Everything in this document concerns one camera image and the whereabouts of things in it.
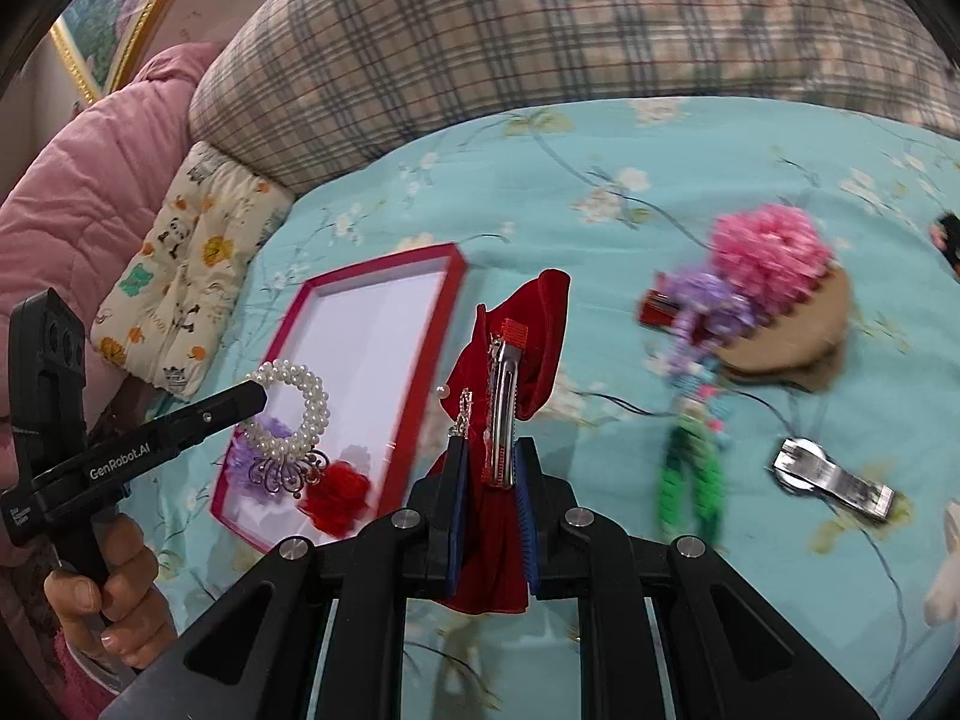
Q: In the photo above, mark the red tray box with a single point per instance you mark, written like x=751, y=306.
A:
x=375, y=330

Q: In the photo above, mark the person's left hand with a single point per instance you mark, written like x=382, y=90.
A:
x=120, y=592

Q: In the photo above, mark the lavender sequin scrunchie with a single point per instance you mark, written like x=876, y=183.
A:
x=709, y=300

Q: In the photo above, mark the purple flower scrunchie with pearls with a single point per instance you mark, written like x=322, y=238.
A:
x=244, y=457

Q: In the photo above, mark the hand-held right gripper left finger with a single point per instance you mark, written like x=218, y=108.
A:
x=454, y=514

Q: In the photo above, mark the silver wristwatch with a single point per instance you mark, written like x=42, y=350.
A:
x=825, y=476

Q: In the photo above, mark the gold framed picture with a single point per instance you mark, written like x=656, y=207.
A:
x=112, y=15

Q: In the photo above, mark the pink flower scrunchie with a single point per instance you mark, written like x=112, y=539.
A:
x=769, y=251

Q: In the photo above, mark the tan claw hair clip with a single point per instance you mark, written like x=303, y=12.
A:
x=795, y=337

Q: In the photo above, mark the green ribbon hair accessory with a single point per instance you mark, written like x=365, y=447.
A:
x=694, y=480

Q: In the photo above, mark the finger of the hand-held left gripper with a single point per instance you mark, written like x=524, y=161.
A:
x=217, y=411

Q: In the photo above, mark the red flower scrunchie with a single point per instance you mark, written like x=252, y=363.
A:
x=337, y=499

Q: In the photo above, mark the pink quilt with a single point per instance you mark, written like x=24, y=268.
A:
x=90, y=187

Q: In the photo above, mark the red velvet bow hair clip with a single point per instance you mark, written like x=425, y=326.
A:
x=536, y=330

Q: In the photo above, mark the panda print pillow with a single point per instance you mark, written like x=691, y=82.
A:
x=187, y=270

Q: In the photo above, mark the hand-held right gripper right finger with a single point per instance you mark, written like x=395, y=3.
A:
x=525, y=521

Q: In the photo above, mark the plaid pillow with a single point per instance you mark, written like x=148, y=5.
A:
x=525, y=37

